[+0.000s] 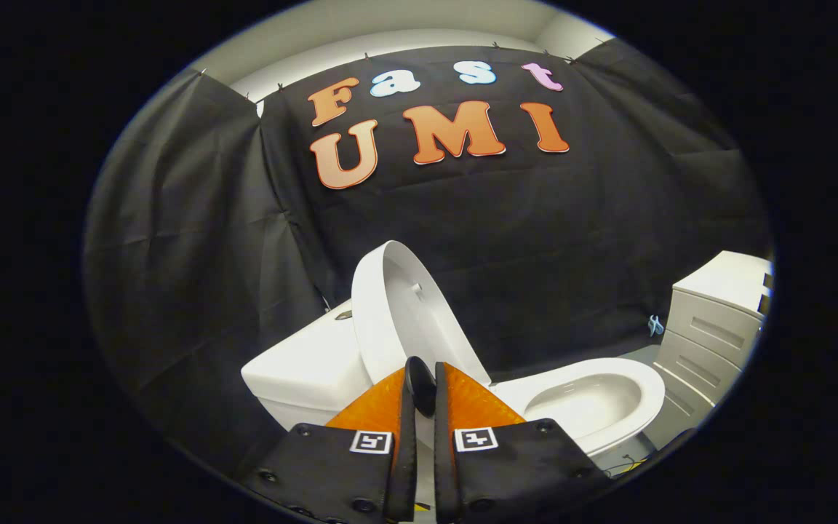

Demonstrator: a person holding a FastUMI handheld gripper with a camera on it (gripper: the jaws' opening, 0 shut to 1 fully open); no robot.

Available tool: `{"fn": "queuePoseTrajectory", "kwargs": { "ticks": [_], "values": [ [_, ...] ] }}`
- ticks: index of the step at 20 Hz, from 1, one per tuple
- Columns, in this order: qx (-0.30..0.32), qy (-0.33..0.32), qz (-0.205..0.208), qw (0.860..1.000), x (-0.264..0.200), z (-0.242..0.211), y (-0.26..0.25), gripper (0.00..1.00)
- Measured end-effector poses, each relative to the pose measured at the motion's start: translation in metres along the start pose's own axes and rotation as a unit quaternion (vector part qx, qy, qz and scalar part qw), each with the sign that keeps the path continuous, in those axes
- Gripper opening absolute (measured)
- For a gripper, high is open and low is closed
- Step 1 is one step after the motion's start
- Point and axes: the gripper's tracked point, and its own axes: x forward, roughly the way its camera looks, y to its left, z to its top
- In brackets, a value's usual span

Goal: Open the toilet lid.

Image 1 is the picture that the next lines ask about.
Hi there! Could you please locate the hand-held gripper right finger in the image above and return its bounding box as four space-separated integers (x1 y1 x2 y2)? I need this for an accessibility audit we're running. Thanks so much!
434 362 612 524

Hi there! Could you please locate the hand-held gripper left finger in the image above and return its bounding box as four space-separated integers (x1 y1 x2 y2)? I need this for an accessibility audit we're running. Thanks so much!
244 357 439 524

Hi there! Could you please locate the white toilet lid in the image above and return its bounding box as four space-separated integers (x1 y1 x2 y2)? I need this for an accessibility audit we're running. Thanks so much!
351 240 493 448

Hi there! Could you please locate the white toilet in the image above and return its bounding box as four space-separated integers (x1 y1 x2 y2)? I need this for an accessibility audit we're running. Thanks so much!
241 298 667 470

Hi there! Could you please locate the black backdrop cloth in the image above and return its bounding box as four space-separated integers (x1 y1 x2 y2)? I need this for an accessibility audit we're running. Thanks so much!
84 40 776 483

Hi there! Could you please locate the white drawer cabinet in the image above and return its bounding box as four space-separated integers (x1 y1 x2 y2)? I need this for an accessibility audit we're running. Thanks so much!
640 250 776 450

